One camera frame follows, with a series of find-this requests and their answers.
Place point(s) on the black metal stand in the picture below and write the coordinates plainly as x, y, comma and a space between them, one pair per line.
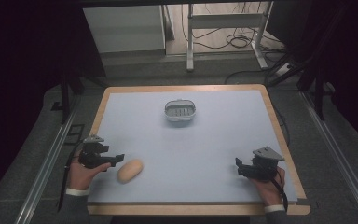
70, 90
310, 71

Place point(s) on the aluminium rail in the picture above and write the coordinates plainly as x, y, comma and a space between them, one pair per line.
338, 152
45, 171

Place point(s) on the white power strip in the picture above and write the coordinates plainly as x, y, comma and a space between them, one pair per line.
283, 69

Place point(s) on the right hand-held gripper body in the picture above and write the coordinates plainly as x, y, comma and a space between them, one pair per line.
262, 165

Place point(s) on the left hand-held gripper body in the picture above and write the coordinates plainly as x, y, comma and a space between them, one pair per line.
93, 153

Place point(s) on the tan bread roll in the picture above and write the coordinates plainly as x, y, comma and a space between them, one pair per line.
130, 170

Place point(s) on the person's right hand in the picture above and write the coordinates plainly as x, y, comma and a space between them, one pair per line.
268, 190

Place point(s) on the person's left hand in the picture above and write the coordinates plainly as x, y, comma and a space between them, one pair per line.
82, 174

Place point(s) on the white cabinet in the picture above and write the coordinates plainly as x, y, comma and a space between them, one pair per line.
126, 28

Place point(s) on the white metal desk frame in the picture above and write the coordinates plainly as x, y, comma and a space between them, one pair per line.
227, 23

